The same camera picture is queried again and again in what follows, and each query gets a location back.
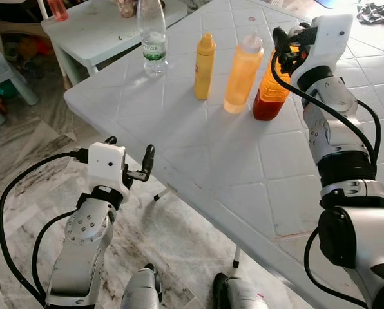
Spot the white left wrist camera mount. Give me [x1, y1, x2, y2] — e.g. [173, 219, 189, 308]
[87, 142, 128, 201]

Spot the pale blue plastic stool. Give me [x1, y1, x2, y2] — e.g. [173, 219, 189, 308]
[0, 26, 39, 127]

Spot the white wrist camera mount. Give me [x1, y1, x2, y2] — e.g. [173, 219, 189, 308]
[87, 142, 128, 201]
[290, 14, 354, 89]

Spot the grey patterned cloth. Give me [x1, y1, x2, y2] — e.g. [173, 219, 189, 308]
[356, 1, 384, 26]

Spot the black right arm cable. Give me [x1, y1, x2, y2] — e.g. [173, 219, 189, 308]
[269, 51, 383, 308]

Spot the silver robot leg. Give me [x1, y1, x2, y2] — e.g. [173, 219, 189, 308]
[119, 263, 164, 309]
[213, 273, 271, 309]

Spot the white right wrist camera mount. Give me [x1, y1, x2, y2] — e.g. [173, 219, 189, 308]
[290, 14, 354, 89]

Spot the red orange sauce bottle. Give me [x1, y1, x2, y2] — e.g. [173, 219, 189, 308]
[253, 46, 294, 122]

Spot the red plastic cup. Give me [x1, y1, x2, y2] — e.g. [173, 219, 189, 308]
[48, 0, 70, 22]

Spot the silver robot left leg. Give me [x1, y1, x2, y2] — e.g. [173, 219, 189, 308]
[119, 263, 164, 309]

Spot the pale orange squeeze bottle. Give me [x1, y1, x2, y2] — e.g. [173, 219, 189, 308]
[223, 33, 265, 115]

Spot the clear green label water bottle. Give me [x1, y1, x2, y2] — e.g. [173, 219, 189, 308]
[137, 0, 169, 77]

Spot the silver robot right leg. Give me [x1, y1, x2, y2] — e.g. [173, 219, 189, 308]
[213, 273, 271, 309]

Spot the white plastic table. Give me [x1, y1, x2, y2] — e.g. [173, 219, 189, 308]
[63, 0, 384, 309]

